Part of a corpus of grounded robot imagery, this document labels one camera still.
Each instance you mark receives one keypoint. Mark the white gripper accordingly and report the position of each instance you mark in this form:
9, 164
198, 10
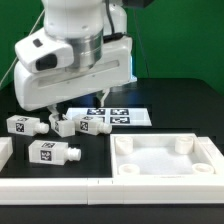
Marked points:
53, 70

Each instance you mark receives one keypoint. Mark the white marker sheet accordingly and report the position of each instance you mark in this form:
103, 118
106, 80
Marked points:
116, 116

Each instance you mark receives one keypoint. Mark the white U-shaped fence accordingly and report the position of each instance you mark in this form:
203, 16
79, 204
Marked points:
89, 181

